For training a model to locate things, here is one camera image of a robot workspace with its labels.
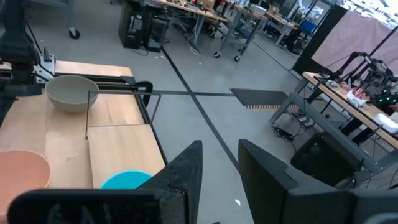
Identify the orange bowl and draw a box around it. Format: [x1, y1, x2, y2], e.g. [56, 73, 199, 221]
[0, 150, 52, 215]

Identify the grey rolling table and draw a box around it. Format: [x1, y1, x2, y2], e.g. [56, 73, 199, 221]
[213, 2, 270, 62]

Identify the cluttered wooden desk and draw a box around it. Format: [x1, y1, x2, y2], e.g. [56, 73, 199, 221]
[264, 9, 301, 47]

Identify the wooden desk with grey legs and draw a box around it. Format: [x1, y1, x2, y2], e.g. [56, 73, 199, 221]
[141, 0, 231, 55]

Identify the wooden workbench with grey frame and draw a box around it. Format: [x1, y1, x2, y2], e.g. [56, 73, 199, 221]
[269, 70, 398, 190]

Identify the blue chair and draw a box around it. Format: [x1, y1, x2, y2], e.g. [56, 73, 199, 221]
[298, 19, 318, 35]

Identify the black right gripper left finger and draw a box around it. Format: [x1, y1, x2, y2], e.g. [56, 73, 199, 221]
[138, 140, 203, 224]

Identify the teal bowl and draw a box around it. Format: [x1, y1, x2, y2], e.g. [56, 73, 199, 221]
[99, 170, 154, 190]

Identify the olive grey bowl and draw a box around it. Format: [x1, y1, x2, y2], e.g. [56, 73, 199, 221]
[45, 75, 100, 114]

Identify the pink partition with black frame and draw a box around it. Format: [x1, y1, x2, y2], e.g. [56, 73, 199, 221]
[292, 4, 398, 83]

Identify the white box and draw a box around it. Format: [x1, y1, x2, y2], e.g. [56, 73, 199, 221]
[373, 112, 398, 134]

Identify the black power strip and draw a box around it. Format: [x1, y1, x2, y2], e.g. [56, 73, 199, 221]
[292, 110, 315, 129]

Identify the black computer case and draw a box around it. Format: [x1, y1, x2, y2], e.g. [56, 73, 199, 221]
[290, 131, 364, 189]

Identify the black computer tower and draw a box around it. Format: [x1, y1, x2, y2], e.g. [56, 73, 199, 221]
[145, 14, 171, 53]
[118, 1, 146, 50]

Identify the red and white packet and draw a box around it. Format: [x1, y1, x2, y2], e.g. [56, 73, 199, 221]
[346, 88, 371, 106]

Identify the grey cart with caster wheel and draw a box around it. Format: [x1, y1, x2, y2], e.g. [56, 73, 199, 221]
[27, 0, 81, 40]

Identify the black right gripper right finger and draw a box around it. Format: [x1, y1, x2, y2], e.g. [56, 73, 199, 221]
[238, 139, 299, 224]

